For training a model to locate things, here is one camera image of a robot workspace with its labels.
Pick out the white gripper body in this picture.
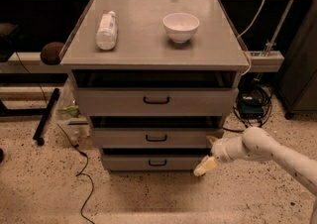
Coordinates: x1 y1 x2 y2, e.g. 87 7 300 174
211 138 233 164

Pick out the grey drawer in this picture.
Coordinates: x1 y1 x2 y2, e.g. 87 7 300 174
75 89 238 116
90 116 224 148
102 148 210 171

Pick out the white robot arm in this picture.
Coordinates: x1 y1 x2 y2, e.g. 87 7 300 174
193 127 317 196

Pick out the grey drawer cabinet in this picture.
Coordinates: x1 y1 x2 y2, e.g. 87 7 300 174
59 0 250 172

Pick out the grey bottom drawer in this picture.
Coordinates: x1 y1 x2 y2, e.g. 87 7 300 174
102 148 210 171

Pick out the grey top drawer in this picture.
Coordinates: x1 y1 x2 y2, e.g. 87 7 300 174
75 89 238 116

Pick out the dark cabinet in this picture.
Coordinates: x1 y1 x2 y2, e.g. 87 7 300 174
276 0 317 119

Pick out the white ceramic bowl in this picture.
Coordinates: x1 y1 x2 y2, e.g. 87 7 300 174
162 13 200 44

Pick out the white plastic bottle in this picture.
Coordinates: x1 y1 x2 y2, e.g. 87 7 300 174
96 11 117 51

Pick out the clear plastic bag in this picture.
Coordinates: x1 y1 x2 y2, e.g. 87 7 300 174
53 79 90 142

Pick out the metal pole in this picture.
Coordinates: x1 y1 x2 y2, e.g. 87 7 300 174
262 0 294 56

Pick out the black stand leg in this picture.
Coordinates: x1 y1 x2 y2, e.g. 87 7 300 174
0 88 59 146

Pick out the brown round object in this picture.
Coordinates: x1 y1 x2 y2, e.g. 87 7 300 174
40 42 63 65

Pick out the black cable bundle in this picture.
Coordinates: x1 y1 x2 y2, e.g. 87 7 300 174
222 82 273 134

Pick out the black floor cable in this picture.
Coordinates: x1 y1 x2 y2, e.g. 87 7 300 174
55 122 97 224

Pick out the white power cable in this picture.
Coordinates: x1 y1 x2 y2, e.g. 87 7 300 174
236 0 267 77

